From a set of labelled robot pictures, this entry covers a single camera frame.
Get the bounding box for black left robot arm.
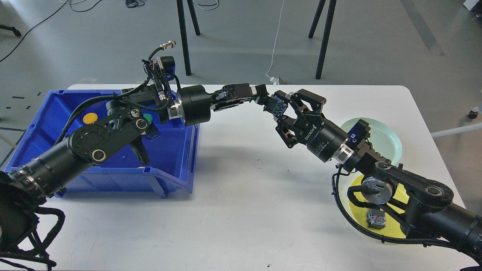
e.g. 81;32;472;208
1;41;267;251

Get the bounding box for yellow button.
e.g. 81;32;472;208
82;113;98;125
366;209;387;230

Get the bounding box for black stand legs right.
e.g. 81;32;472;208
308;0;337;79

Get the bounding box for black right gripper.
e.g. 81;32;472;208
274;89;348;162

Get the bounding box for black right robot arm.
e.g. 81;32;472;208
264;89;482;265

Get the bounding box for white cable on floor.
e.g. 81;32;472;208
265;0;285;85

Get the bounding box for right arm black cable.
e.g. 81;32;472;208
331;166;467;251

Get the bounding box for pale green plate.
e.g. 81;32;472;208
341;117;403;165

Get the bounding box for black stand legs left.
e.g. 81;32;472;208
176;0;200;76

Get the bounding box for green button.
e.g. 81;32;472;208
143;113;160;140
263;94;289;118

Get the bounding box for yellow plate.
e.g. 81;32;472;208
344;184;409;238

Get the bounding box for black stand legs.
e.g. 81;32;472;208
308;0;337;79
176;0;200;76

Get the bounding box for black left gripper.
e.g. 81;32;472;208
177;84;269;126

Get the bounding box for black cable on floor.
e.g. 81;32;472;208
0;0;104;64

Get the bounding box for left arm black cable loom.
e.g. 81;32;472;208
0;205;66;271

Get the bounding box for blue plastic bin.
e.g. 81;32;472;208
5;90;199;198

